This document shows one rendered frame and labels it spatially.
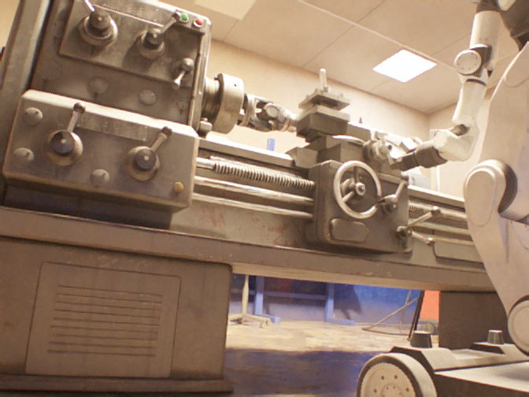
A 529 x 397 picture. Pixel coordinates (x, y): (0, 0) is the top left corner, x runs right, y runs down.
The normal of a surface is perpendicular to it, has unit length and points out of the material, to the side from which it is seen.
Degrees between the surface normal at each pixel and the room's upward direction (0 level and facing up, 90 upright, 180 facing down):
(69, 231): 90
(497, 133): 90
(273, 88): 90
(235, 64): 90
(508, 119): 114
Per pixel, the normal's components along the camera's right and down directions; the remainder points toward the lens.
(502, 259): -0.80, 0.24
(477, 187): -0.84, -0.19
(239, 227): 0.44, -0.18
